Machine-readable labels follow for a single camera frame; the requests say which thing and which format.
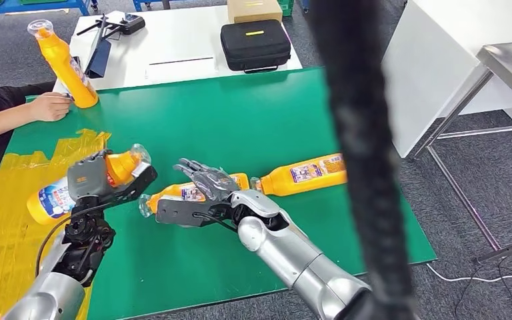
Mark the orange bottle with clear cap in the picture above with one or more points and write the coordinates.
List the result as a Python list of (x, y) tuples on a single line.
[(68, 70), (53, 203), (309, 174), (172, 192)]

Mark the blue rack frame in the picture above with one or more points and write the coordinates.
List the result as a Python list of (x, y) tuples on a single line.
[(39, 5)]

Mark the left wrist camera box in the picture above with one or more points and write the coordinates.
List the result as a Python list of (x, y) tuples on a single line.
[(141, 176)]

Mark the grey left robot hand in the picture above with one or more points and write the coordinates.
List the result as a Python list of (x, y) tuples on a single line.
[(88, 176)]

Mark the white table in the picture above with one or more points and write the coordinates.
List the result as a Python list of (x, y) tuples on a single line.
[(181, 40)]

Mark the green table mat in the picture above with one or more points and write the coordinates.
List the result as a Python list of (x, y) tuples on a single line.
[(220, 115)]

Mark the tablet with blue cover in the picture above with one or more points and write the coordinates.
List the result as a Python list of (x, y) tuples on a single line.
[(101, 57)]

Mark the black remote controller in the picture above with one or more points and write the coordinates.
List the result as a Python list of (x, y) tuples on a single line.
[(132, 24)]

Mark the cardboard box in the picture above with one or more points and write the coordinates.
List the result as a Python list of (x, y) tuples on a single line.
[(254, 11)]

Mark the black carrying case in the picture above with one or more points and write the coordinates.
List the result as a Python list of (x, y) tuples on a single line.
[(256, 46)]

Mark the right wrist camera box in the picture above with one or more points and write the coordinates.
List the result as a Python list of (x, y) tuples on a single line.
[(176, 212)]

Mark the person's hand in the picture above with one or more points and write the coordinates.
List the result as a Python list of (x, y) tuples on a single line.
[(50, 107)]

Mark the thin black rod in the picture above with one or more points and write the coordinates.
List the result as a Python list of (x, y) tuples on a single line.
[(182, 61)]

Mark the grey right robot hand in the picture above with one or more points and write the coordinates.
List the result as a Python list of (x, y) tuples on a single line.
[(212, 183)]

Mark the white cabinet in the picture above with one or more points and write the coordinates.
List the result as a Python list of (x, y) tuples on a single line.
[(437, 66)]

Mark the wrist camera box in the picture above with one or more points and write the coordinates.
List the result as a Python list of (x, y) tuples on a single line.
[(141, 176), (176, 212)]

